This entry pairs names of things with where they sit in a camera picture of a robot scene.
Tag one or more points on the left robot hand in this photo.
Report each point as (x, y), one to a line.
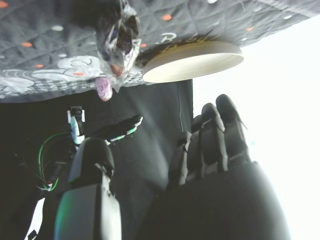
(220, 200)

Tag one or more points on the purple round ball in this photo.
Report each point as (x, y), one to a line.
(103, 88)

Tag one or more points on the brown cake piece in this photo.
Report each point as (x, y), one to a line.
(125, 32)

